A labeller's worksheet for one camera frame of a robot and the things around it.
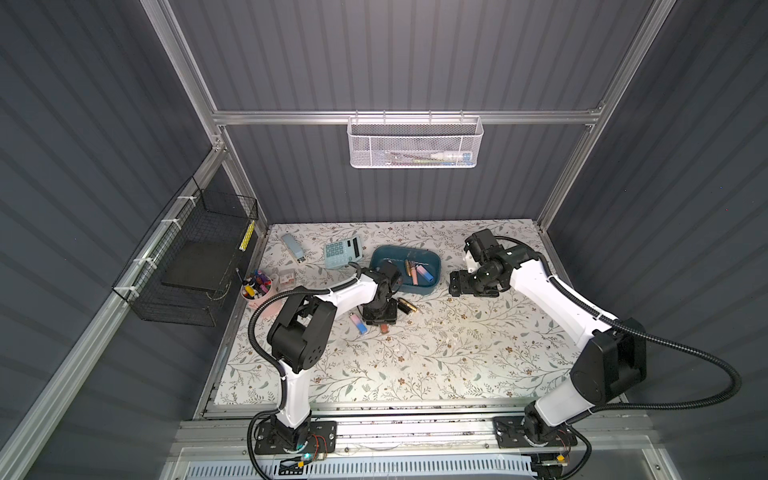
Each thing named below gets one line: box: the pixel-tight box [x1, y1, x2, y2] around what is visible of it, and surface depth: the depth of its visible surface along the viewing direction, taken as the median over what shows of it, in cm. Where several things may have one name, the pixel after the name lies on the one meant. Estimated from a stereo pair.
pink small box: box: [279, 269, 295, 288], surface depth 104 cm
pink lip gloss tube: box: [409, 260, 419, 286], surface depth 107 cm
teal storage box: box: [369, 245, 442, 295], surface depth 108 cm
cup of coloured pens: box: [240, 269, 272, 301], surface depth 89 cm
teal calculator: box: [324, 235, 363, 270], surface depth 112 cm
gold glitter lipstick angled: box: [397, 297, 418, 315], surface depth 98 cm
